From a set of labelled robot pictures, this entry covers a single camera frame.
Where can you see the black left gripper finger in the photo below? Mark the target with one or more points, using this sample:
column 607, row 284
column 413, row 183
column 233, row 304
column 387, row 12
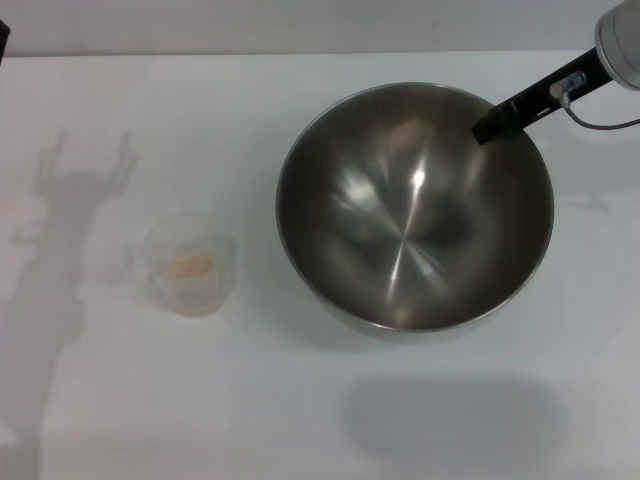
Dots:
column 3, row 37

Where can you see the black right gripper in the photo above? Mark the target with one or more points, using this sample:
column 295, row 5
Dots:
column 555, row 90

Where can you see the stainless steel mixing bowl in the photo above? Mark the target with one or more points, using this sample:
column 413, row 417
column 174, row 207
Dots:
column 410, row 235

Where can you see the beige uncooked rice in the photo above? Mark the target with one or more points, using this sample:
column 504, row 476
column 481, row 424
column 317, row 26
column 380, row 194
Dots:
column 187, row 275

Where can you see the clear plastic measuring cup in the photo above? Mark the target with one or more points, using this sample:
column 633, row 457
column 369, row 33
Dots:
column 222, row 280

